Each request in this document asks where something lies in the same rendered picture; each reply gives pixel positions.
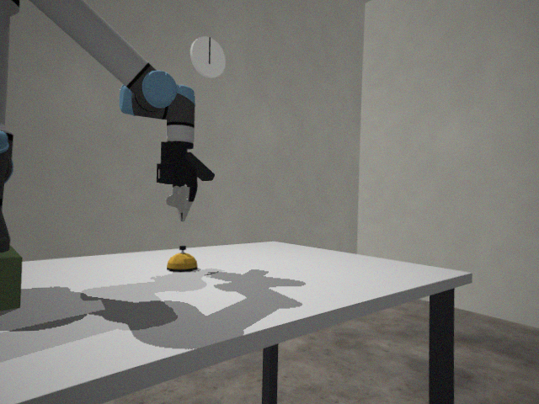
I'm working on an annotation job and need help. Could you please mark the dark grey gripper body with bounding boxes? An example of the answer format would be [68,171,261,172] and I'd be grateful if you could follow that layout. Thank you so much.
[157,141,196,186]

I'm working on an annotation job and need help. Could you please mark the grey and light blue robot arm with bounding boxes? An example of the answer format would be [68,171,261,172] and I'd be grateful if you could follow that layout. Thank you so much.
[0,0,195,253]

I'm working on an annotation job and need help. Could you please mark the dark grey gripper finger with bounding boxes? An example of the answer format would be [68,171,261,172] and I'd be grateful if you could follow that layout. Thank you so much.
[166,183,184,221]
[173,175,197,221]

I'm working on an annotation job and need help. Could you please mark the brass dome bell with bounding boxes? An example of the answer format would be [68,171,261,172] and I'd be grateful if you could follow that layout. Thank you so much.
[167,246,197,272]

